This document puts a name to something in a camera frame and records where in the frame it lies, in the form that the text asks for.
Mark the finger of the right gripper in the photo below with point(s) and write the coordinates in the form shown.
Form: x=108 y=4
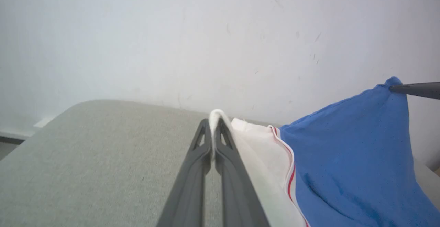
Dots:
x=421 y=89

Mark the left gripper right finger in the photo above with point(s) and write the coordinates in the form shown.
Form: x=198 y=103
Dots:
x=237 y=192

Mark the grey fabric sofa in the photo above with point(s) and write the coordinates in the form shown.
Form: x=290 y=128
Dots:
x=86 y=168

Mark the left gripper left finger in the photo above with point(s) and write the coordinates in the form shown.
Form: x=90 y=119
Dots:
x=190 y=185

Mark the blue sweatshirt with white lettering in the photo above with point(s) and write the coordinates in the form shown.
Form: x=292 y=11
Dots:
x=350 y=165

